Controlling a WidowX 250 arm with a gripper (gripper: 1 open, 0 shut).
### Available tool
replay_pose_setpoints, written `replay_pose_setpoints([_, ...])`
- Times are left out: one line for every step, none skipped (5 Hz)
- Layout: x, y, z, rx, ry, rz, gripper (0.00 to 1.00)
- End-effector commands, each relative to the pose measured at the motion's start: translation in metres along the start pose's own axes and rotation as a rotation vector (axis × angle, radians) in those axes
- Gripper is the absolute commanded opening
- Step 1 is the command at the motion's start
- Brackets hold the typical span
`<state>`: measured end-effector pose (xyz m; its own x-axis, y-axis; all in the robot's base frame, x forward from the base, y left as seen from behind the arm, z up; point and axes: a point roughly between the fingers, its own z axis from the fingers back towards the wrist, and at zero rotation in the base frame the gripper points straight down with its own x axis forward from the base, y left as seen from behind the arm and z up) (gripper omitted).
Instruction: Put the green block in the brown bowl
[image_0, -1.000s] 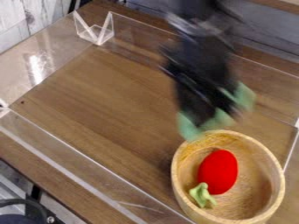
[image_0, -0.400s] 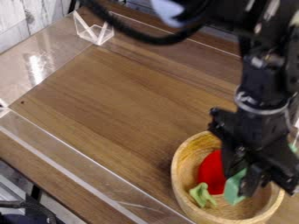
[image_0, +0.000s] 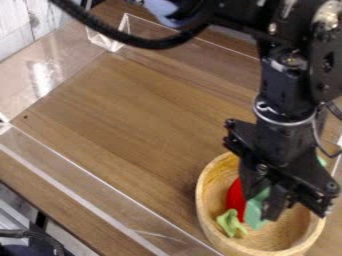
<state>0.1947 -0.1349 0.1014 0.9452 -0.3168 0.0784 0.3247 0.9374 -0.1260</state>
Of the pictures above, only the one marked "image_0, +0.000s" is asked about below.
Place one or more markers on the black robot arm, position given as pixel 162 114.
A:
pixel 298 35

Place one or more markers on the clear acrylic wall panels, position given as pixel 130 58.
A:
pixel 110 132

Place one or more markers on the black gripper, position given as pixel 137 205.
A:
pixel 288 148

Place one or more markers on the green rectangular block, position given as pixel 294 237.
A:
pixel 254 205

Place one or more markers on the brown wooden bowl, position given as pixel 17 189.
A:
pixel 289 237

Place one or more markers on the black metal clamp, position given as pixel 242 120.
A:
pixel 25 238

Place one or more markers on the red plush tomato toy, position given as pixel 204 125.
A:
pixel 233 218

